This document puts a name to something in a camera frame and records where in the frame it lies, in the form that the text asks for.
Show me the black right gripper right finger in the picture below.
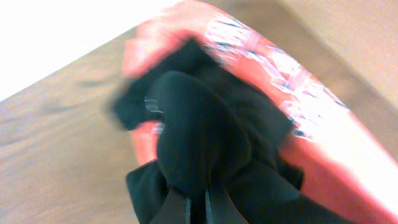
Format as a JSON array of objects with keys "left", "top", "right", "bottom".
[{"left": 205, "top": 182, "right": 248, "bottom": 224}]

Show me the black t-shirt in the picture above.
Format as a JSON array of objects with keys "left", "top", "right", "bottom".
[{"left": 110, "top": 39, "right": 345, "bottom": 223}]

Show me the red printed t-shirt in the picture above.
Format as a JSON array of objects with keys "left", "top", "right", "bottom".
[{"left": 123, "top": 1, "right": 397, "bottom": 223}]

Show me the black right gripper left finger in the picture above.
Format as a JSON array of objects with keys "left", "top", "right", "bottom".
[{"left": 150, "top": 188, "right": 192, "bottom": 224}]

